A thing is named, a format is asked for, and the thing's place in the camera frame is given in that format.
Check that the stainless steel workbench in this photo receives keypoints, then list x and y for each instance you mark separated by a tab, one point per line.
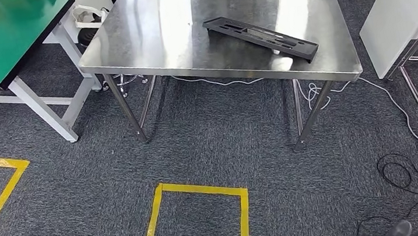
165	32

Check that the chrome chair base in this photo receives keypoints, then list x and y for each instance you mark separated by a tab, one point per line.
124	85

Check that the long black car part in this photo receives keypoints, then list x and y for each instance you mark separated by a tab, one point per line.
302	47

